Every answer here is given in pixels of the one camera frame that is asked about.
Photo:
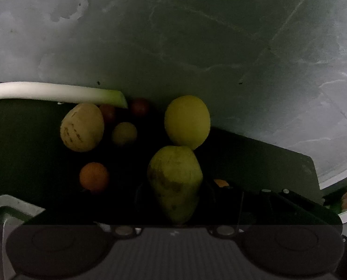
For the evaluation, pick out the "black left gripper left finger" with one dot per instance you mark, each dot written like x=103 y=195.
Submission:
x=78 y=217

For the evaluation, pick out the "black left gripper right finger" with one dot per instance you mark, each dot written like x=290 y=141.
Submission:
x=234 y=210

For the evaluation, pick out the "orange tangerine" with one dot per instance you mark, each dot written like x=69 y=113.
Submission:
x=221 y=183
x=93 y=176

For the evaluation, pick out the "striped tan melon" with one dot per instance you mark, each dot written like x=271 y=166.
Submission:
x=82 y=128

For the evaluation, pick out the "green yellow pear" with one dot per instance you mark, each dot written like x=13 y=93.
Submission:
x=176 y=175

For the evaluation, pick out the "metal baking tray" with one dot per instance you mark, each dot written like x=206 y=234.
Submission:
x=13 y=213

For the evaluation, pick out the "small brown kiwi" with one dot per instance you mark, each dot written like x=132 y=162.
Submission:
x=125 y=132

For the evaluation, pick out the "red jujube left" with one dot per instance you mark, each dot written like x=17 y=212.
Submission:
x=107 y=111

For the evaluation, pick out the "red jujube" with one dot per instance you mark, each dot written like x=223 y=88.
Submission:
x=139 y=106
x=107 y=111

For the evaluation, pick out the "yellow lemon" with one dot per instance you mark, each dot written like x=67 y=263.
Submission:
x=187 y=121

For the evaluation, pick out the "red jujube right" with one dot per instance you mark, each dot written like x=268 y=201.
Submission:
x=139 y=106

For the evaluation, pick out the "white green leek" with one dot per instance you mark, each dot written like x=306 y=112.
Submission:
x=61 y=93

